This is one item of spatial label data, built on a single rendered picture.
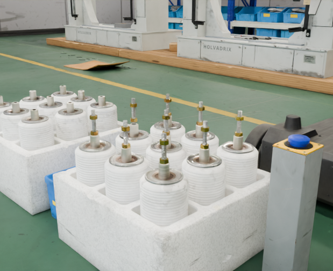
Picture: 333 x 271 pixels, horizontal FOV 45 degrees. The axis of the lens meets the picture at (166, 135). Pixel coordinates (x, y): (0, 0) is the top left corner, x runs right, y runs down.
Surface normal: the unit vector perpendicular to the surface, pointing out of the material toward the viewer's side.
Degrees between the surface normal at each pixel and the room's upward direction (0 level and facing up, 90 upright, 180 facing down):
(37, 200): 90
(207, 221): 90
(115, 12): 90
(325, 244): 0
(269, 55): 90
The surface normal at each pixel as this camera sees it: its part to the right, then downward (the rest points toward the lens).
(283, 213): -0.72, 0.22
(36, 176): 0.70, 0.22
